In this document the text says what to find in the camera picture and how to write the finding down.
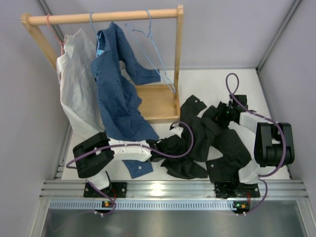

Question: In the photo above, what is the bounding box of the black pinstriped shirt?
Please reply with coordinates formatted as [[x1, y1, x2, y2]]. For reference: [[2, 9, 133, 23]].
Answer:
[[161, 95, 251, 182]]

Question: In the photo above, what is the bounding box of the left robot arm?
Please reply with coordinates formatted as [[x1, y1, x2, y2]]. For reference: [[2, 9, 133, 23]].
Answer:
[[66, 132, 187, 197]]

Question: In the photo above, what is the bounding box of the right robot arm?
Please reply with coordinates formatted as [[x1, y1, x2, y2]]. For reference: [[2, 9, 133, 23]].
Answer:
[[208, 101, 295, 199]]

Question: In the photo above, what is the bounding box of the empty light blue hanger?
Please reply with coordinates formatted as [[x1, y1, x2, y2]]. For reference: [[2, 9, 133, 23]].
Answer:
[[125, 9, 177, 94]]

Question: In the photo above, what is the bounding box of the blue checked shirt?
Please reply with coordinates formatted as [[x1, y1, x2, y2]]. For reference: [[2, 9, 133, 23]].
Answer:
[[90, 21, 161, 179]]

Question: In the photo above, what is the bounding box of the white shirt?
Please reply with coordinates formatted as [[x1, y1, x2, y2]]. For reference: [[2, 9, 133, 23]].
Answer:
[[56, 29, 105, 139]]

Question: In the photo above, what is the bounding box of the blue hanger holding shirt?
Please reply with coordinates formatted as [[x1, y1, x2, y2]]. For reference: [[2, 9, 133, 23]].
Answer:
[[89, 12, 103, 57]]

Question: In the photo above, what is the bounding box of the wooden clothes rack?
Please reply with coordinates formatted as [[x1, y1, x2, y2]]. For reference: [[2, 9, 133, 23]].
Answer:
[[20, 4, 184, 123]]

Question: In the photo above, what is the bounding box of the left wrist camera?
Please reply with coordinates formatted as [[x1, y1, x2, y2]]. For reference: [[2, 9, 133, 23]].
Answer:
[[169, 123, 184, 137]]

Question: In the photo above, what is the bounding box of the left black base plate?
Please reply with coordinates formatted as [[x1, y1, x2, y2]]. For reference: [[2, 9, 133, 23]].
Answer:
[[83, 181, 127, 198]]

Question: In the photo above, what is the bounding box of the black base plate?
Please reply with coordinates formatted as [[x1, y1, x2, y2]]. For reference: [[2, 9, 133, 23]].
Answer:
[[214, 182, 260, 199], [83, 181, 127, 198]]

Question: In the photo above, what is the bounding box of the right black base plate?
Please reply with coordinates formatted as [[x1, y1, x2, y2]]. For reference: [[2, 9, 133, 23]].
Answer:
[[214, 182, 260, 199]]

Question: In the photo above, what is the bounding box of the white slotted cable duct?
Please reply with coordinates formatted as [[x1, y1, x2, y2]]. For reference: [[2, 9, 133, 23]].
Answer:
[[49, 199, 247, 211]]

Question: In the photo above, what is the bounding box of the aluminium mounting rail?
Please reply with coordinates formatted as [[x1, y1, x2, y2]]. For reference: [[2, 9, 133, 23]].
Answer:
[[39, 180, 309, 200]]

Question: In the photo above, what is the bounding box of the pink wire hanger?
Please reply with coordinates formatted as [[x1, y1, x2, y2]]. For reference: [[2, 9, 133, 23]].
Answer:
[[46, 14, 67, 55]]

